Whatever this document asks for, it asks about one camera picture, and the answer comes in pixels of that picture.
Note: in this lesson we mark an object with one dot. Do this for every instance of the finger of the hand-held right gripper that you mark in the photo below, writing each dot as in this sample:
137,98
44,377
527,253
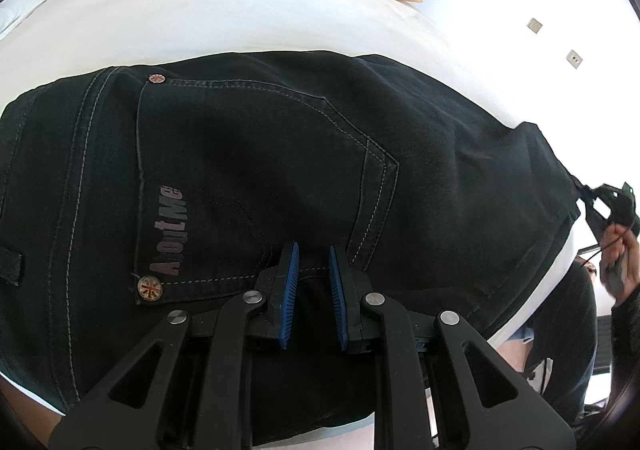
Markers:
594,207

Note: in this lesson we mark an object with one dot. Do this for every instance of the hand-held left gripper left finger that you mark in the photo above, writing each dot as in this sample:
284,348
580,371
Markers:
290,301

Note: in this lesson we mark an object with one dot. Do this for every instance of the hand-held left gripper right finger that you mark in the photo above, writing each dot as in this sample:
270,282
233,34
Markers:
338,301

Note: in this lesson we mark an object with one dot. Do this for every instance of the black denim pants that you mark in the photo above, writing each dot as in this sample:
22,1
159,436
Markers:
250,155

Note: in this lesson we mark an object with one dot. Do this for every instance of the person's right forearm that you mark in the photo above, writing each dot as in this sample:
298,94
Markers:
627,330

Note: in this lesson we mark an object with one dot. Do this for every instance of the person's right hand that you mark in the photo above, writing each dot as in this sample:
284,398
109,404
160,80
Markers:
622,250

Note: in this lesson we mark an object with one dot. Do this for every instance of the white bed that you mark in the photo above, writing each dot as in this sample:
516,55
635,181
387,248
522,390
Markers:
200,15

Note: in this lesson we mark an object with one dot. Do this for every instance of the wall socket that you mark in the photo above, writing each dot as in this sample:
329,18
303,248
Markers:
574,58
535,25

